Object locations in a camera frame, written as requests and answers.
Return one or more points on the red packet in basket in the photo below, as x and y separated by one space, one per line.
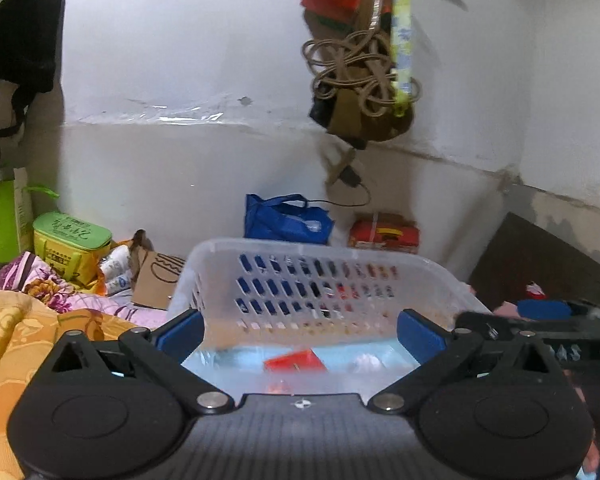
297 361

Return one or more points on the clear plastic perforated basket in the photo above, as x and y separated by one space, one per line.
264 299

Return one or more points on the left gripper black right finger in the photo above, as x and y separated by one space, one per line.
489 409

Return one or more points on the orange floral blanket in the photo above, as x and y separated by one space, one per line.
28 331

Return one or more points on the white black hanging jacket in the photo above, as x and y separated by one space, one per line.
28 54

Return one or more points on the brown cardboard box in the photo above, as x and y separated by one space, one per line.
154 275

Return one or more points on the red patterned gift box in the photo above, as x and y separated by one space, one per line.
384 231

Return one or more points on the green tin box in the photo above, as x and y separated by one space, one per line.
71 247

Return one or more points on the white item in basket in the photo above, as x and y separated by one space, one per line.
366 363

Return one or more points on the small white bottle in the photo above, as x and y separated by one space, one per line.
114 272

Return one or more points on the dark wooden headboard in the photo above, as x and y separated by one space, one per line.
521 254

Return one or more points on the pink floral cloth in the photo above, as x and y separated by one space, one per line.
32 276

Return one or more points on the green paper bag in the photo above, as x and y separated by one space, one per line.
16 213

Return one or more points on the blue fabric tote bag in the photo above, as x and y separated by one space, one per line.
288 218

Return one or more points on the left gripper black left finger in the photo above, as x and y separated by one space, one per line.
112 409

